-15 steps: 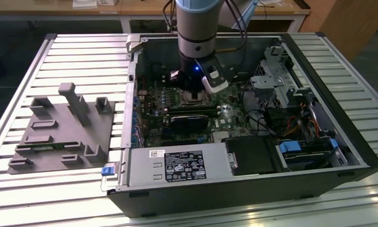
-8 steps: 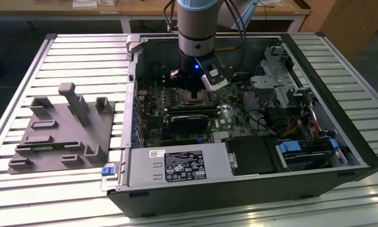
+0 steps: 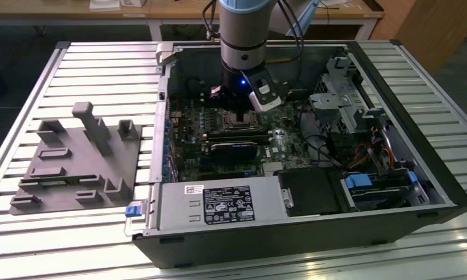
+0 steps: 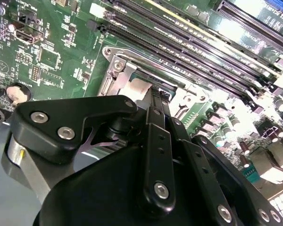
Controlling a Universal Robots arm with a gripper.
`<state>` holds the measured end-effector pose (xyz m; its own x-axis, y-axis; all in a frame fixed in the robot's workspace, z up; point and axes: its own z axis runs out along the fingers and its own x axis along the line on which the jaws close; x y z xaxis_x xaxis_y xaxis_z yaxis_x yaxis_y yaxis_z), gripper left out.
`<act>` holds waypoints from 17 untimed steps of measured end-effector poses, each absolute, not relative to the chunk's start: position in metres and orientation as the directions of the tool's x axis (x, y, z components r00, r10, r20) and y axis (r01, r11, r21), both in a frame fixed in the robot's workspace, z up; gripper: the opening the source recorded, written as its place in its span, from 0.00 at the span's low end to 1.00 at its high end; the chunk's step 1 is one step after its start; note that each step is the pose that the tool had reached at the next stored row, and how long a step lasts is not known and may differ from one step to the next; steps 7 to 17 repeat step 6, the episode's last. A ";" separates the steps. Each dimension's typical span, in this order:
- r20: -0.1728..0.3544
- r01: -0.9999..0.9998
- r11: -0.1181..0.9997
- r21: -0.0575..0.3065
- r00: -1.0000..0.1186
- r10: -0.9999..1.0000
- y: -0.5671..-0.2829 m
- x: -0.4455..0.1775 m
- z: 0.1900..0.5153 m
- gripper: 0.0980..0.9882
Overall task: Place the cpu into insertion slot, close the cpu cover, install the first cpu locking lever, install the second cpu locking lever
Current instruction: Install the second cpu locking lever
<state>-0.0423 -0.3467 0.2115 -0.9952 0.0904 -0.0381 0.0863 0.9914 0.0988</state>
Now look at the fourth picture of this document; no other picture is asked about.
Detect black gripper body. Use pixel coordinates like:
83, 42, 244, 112
33, 144, 216, 226

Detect silver CPU plate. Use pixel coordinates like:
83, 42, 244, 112
128, 70, 177, 101

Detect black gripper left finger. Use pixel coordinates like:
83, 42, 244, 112
10, 91, 177, 214

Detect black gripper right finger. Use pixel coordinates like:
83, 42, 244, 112
161, 92, 283, 226

